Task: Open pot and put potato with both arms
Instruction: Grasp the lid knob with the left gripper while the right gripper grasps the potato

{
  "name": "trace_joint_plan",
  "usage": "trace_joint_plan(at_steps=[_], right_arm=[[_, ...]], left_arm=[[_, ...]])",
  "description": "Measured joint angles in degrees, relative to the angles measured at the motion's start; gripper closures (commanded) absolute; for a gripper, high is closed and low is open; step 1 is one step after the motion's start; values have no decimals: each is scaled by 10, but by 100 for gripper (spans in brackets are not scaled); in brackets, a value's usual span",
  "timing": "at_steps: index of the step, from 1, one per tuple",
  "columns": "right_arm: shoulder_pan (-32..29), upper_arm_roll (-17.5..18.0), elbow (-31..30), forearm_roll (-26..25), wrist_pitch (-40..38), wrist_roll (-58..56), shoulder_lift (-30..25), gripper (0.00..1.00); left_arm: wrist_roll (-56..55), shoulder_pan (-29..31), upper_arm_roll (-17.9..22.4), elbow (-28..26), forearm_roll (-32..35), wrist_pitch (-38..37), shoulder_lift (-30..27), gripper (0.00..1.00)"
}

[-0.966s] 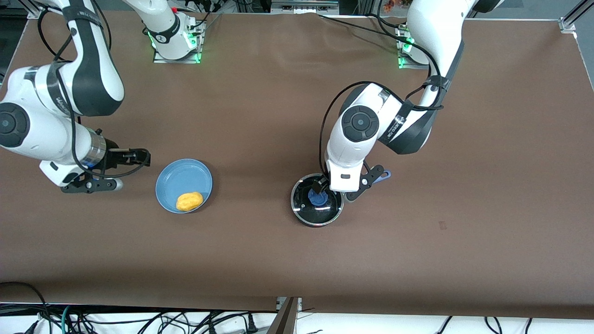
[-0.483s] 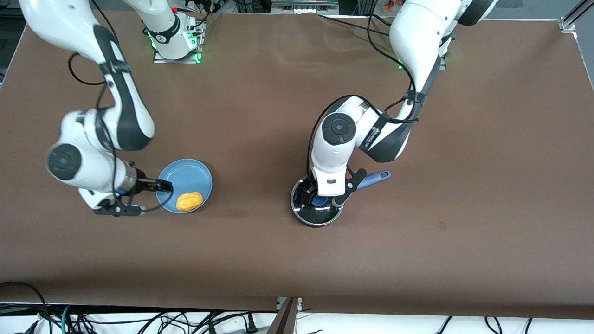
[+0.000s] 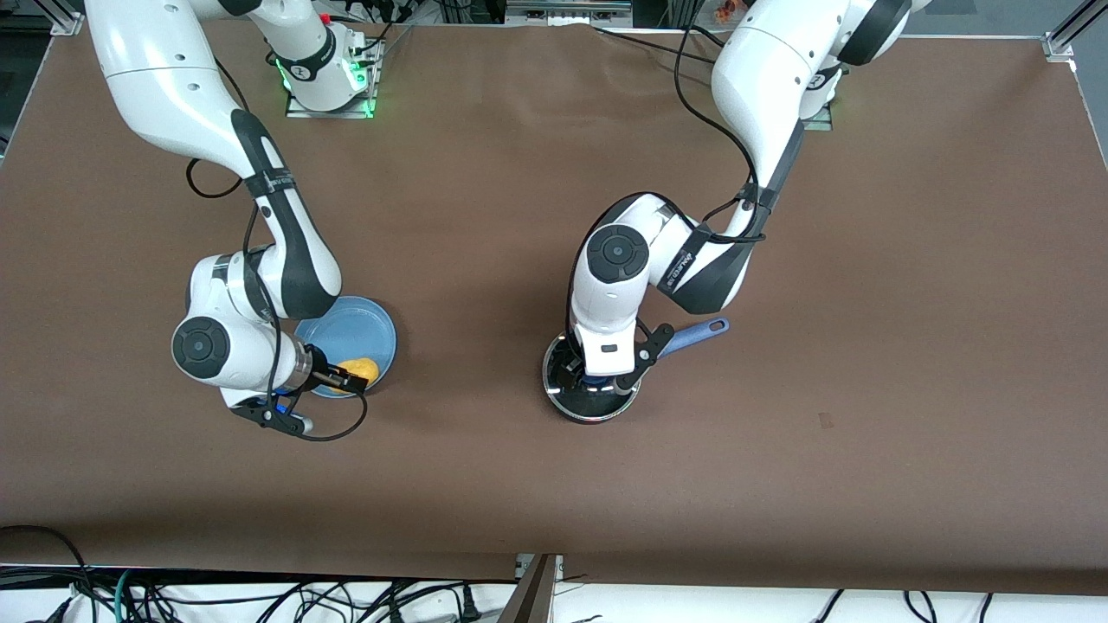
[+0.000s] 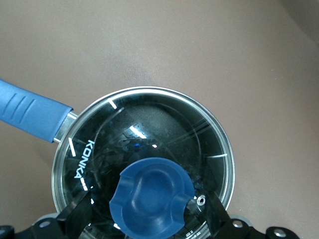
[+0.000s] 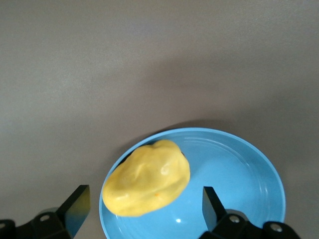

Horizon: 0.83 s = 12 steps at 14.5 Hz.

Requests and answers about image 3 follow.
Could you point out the blue round plate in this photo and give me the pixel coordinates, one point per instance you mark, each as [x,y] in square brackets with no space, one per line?
[363,324]

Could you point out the brown table cover sheet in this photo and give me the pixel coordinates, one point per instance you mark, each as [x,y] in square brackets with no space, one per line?
[554,484]

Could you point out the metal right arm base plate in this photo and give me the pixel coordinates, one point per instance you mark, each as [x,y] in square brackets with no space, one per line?
[299,108]

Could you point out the glass lid with blue knob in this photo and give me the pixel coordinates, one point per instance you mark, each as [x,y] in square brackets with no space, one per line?
[597,407]

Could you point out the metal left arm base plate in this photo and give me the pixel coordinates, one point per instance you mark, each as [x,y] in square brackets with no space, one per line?
[818,123]

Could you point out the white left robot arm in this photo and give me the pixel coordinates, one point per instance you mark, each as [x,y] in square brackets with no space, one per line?
[762,78]

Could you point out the aluminium frame post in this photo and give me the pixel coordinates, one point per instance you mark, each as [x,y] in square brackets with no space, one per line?
[1069,35]
[67,16]

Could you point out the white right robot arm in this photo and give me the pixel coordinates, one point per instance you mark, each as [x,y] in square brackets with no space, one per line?
[173,86]

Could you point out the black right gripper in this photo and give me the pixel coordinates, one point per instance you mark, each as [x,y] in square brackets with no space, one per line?
[323,372]

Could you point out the aluminium frame rail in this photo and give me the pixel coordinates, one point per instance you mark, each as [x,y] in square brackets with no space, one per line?
[567,10]

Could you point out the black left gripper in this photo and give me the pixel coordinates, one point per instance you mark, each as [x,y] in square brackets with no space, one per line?
[572,370]

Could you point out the yellow potato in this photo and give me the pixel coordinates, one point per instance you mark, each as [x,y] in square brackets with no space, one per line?
[368,368]

